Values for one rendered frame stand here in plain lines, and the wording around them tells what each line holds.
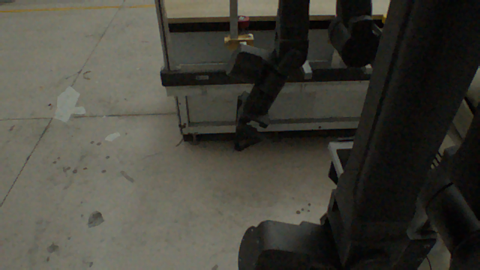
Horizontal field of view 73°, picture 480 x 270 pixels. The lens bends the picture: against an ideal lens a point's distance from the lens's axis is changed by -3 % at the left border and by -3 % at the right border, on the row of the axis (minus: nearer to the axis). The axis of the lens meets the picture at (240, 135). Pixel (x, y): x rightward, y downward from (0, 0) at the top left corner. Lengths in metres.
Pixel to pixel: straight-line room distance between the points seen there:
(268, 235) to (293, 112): 1.85
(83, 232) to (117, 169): 0.46
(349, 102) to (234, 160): 0.83
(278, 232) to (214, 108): 1.79
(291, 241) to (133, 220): 1.62
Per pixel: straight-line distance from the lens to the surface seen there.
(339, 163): 0.71
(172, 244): 1.81
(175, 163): 2.17
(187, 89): 1.78
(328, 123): 2.27
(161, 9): 1.57
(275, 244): 0.36
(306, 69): 1.42
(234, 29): 1.59
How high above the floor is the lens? 1.53
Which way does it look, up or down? 41 degrees down
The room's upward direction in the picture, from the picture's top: straight up
